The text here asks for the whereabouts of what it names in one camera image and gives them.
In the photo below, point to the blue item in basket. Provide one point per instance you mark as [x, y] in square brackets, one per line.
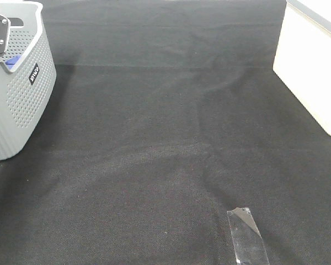
[11, 62]

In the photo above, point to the grey perforated laundry basket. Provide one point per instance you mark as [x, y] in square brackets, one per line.
[26, 87]

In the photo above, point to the black table cloth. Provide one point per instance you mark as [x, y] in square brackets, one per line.
[165, 115]

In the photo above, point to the white plastic storage box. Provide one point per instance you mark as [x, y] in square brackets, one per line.
[303, 57]

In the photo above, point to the clear tape strip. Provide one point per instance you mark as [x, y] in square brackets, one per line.
[247, 241]

